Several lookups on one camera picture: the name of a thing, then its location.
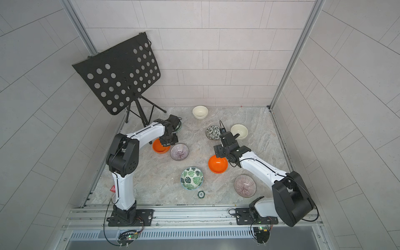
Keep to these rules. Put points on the small green leaf bowl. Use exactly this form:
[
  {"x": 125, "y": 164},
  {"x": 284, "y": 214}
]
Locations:
[{"x": 179, "y": 127}]

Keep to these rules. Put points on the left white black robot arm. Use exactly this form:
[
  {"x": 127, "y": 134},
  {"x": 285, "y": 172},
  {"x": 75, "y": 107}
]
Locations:
[{"x": 123, "y": 159}]

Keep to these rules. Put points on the orange bowl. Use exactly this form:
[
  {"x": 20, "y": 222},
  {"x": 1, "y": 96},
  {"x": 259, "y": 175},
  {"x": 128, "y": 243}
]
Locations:
[
  {"x": 159, "y": 148},
  {"x": 218, "y": 165}
]

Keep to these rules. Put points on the cream bowl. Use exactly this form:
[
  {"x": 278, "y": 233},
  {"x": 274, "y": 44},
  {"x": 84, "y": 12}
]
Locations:
[
  {"x": 200, "y": 112},
  {"x": 241, "y": 130}
]

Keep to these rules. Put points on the circuit board connector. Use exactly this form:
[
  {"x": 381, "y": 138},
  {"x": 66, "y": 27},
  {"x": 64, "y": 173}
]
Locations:
[
  {"x": 260, "y": 234},
  {"x": 127, "y": 237}
]

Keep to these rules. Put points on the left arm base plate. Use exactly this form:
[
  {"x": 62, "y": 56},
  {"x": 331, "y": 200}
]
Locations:
[{"x": 131, "y": 217}]

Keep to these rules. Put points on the large green leaf bowl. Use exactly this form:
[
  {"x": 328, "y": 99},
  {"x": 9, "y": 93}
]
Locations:
[{"x": 191, "y": 178}]

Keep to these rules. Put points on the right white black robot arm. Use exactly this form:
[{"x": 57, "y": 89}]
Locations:
[{"x": 291, "y": 199}]

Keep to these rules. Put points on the black floral bowl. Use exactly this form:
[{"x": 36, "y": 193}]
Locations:
[{"x": 213, "y": 133}]

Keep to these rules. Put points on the left circuit board connector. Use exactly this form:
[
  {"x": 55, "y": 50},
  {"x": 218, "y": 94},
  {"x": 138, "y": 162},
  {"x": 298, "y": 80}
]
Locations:
[{"x": 127, "y": 237}]

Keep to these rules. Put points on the right circuit board connector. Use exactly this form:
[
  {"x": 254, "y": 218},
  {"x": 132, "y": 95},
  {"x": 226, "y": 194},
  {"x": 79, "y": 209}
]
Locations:
[{"x": 260, "y": 234}]

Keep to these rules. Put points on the black perforated music stand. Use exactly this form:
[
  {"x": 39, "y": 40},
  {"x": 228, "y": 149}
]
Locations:
[{"x": 120, "y": 75}]

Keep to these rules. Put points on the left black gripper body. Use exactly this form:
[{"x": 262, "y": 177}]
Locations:
[{"x": 169, "y": 139}]

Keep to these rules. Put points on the purple striped bowl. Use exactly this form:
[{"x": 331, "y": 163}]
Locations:
[
  {"x": 179, "y": 152},
  {"x": 245, "y": 186}
]

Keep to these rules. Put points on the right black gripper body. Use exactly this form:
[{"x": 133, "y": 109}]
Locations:
[{"x": 221, "y": 152}]

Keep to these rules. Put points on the small green tape roll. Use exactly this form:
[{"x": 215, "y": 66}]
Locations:
[{"x": 201, "y": 194}]

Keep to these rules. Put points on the aluminium mounting rail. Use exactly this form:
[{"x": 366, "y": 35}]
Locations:
[{"x": 93, "y": 217}]

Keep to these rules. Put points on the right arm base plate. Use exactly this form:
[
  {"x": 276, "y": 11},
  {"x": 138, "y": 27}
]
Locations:
[{"x": 246, "y": 216}]

